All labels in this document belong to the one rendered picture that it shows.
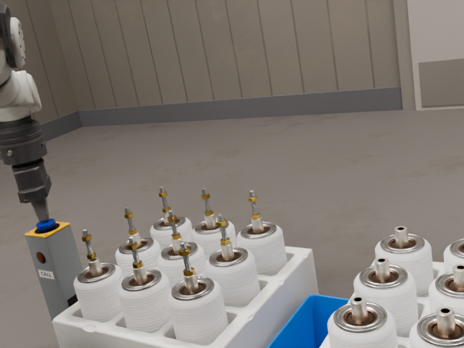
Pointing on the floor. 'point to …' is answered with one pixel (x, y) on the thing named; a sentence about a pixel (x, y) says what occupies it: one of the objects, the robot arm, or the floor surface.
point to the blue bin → (308, 323)
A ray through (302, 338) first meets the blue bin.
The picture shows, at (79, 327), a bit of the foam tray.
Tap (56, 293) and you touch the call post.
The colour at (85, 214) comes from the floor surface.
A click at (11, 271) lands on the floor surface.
